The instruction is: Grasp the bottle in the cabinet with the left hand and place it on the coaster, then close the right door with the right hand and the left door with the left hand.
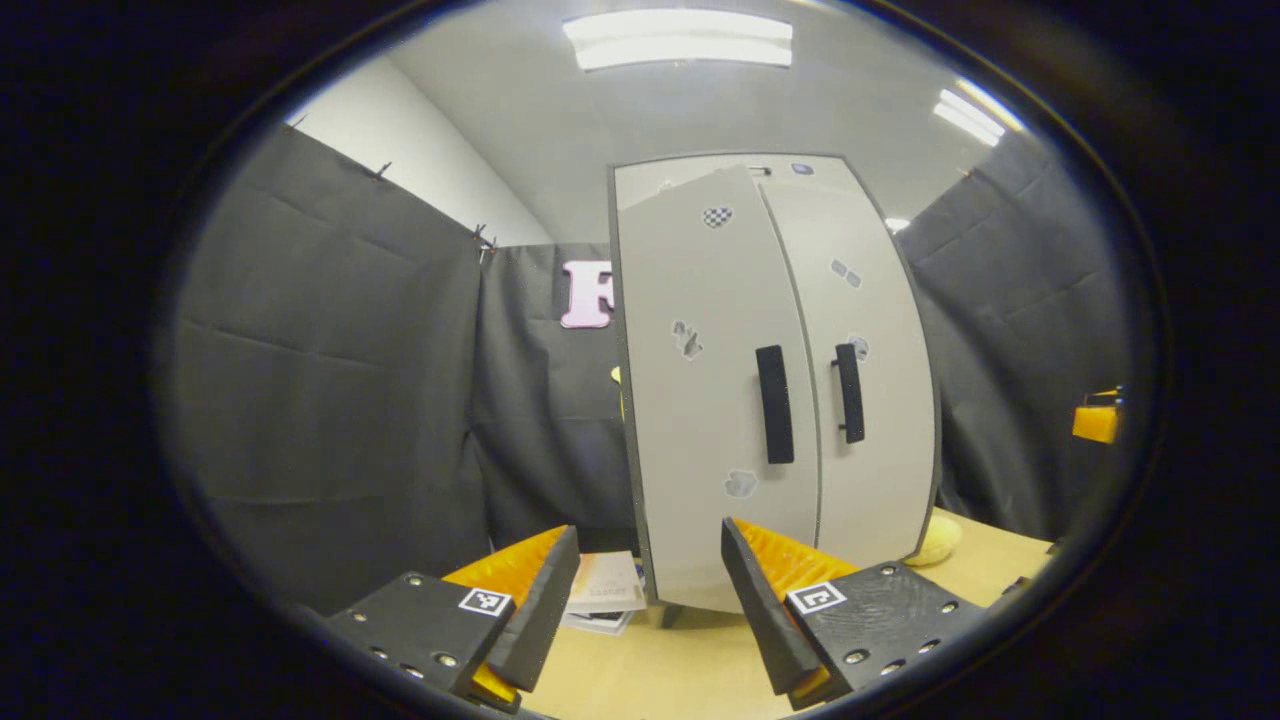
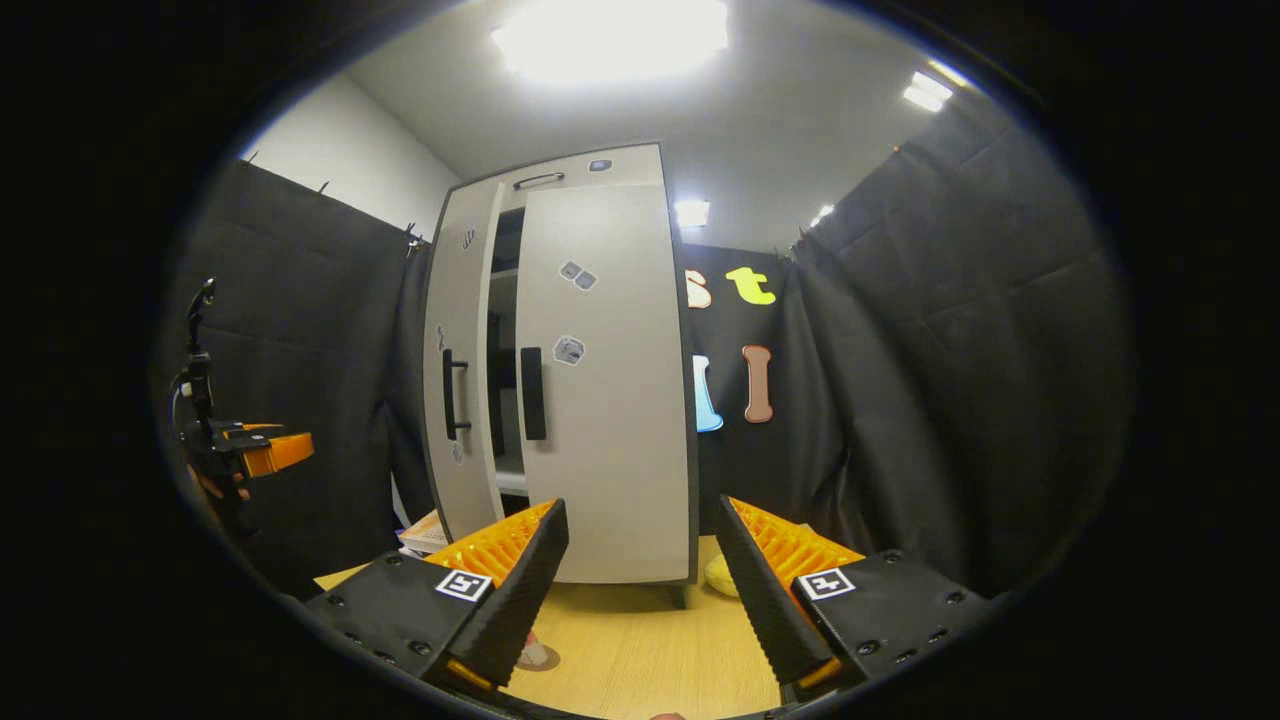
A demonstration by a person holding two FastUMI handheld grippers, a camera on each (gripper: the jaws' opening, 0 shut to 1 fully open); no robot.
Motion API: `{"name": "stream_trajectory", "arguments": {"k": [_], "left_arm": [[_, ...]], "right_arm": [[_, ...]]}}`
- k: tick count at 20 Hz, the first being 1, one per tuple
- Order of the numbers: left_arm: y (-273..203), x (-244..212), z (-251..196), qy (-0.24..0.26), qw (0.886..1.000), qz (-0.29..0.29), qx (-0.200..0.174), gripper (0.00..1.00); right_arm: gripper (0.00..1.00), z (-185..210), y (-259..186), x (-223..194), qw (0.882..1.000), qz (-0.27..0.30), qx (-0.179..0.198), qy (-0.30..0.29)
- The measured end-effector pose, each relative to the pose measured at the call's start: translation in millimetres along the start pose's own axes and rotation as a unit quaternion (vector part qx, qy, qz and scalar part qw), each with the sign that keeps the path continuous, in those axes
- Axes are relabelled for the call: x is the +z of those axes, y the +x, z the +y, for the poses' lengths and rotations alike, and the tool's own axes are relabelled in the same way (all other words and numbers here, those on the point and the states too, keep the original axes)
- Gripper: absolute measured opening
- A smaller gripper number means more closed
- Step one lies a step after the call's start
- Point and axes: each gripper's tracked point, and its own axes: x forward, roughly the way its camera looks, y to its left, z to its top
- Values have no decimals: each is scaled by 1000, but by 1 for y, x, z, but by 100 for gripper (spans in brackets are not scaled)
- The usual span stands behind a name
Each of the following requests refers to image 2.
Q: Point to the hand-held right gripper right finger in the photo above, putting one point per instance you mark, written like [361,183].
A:
[765,600]

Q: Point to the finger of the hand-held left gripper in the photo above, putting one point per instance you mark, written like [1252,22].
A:
[255,428]
[275,453]

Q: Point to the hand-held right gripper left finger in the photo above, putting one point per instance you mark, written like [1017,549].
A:
[520,600]

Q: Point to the brown round coaster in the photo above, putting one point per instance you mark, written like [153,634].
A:
[548,661]

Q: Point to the white cabinet door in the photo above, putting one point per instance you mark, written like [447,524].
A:
[620,420]
[475,330]

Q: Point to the white cabinet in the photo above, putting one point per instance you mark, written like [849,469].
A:
[640,165]

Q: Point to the yellow plush toy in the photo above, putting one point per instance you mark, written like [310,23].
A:
[722,576]

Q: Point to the stack of books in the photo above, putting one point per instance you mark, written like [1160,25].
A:
[425,532]

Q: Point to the black backdrop cloth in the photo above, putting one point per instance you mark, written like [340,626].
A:
[950,350]

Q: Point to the ceiling light panel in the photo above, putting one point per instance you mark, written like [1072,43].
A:
[930,90]
[822,214]
[690,212]

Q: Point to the large ceiling light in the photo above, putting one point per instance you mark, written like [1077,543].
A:
[610,40]

